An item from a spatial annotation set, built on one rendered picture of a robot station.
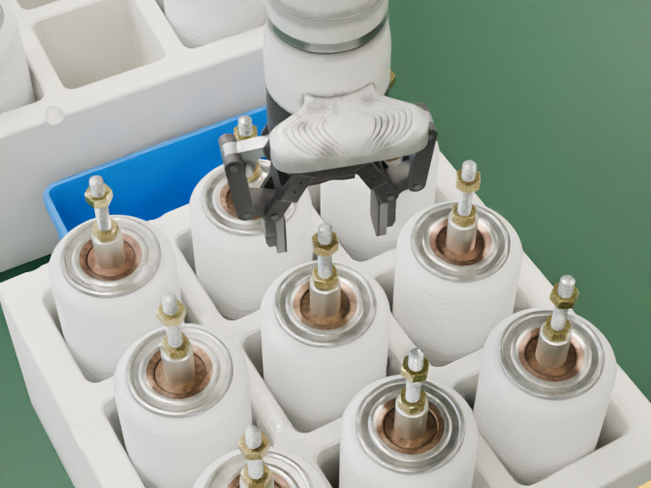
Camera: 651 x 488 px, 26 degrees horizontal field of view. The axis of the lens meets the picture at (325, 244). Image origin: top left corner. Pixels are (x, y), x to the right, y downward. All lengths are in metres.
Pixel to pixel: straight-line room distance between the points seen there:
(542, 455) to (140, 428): 0.29
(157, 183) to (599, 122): 0.48
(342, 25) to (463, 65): 0.79
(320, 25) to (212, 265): 0.37
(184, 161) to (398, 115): 0.57
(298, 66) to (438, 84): 0.75
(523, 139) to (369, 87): 0.69
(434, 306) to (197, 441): 0.21
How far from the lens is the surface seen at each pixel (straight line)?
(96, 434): 1.07
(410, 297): 1.08
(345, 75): 0.80
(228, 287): 1.12
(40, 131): 1.28
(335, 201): 1.14
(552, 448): 1.04
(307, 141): 0.79
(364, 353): 1.02
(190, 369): 0.99
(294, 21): 0.78
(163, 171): 1.34
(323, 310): 1.02
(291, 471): 0.96
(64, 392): 1.09
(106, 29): 1.41
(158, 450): 1.01
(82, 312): 1.05
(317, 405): 1.06
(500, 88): 1.54
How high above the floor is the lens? 1.09
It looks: 52 degrees down
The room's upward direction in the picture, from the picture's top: straight up
